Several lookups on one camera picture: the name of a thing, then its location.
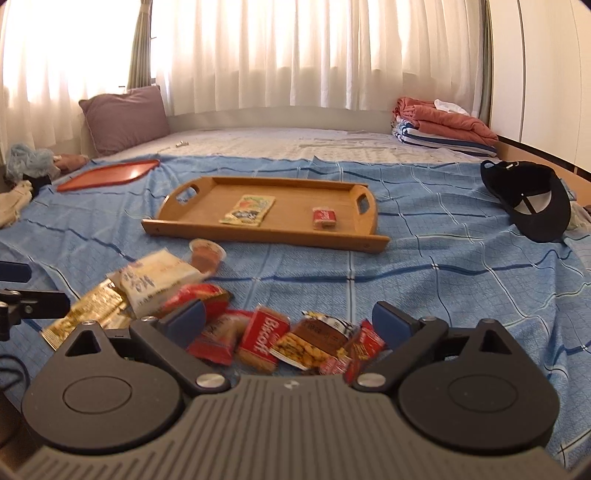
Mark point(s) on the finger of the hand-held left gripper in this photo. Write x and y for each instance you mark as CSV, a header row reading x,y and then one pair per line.
x,y
14,272
41,304

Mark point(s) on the small red snack packet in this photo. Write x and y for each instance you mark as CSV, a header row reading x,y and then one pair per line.
x,y
367,344
333,367

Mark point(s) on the wooden bed frame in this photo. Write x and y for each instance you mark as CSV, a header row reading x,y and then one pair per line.
x,y
531,151

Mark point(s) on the grey green drape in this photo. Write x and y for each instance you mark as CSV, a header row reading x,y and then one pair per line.
x,y
485,60
139,46

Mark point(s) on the blue checked bedspread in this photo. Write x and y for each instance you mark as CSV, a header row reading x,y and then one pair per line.
x,y
461,286

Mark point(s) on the folded blue striped towel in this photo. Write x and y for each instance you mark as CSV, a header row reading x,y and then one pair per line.
x,y
413,134

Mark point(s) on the purple pillow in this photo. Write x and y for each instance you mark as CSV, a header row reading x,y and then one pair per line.
x,y
124,120

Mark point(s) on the red plastic tray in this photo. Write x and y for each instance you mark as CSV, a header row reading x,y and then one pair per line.
x,y
106,175

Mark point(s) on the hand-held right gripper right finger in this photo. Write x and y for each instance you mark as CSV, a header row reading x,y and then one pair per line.
x,y
391,319

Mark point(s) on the pink brown cloth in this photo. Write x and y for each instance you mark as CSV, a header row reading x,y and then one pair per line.
x,y
71,161

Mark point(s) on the white folded cloth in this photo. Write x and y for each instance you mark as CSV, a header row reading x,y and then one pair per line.
x,y
450,106

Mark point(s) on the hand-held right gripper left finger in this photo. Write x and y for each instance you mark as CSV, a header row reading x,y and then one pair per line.
x,y
187,319

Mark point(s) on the beige cloth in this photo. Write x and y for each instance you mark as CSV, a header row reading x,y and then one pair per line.
x,y
14,203

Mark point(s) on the white sheer curtain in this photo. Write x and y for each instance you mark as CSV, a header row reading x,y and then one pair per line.
x,y
60,55
314,50

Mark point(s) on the white yellow pastry packet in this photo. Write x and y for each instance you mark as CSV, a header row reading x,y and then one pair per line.
x,y
152,274

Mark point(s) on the folded blankets stack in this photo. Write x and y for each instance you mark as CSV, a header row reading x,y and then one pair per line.
x,y
448,121

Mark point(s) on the red biscuit packet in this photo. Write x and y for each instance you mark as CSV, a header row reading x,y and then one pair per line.
x,y
219,339
263,337
323,218

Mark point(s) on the grey patterned cloth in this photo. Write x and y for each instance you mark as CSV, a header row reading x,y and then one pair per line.
x,y
579,216

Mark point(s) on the gold snack packet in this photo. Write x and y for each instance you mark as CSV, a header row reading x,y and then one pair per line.
x,y
87,309

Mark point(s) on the glossy red snack packet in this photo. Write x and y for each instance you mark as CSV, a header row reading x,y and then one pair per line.
x,y
196,291

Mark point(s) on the brown jelly cup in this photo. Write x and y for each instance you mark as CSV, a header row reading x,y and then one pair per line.
x,y
207,256

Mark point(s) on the white wardrobe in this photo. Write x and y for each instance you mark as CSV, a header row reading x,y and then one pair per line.
x,y
540,69

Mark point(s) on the brown peanut snack packet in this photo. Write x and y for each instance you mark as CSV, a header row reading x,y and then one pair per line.
x,y
307,346

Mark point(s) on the yellow green snack packet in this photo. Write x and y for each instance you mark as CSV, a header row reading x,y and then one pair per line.
x,y
247,210

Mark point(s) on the black cap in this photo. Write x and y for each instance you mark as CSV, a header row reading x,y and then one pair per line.
x,y
503,184

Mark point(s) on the crumpled blue cloth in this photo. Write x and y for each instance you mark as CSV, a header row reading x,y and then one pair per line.
x,y
27,159

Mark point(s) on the light patterned bed sheet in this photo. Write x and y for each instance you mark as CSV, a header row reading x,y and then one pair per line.
x,y
277,143

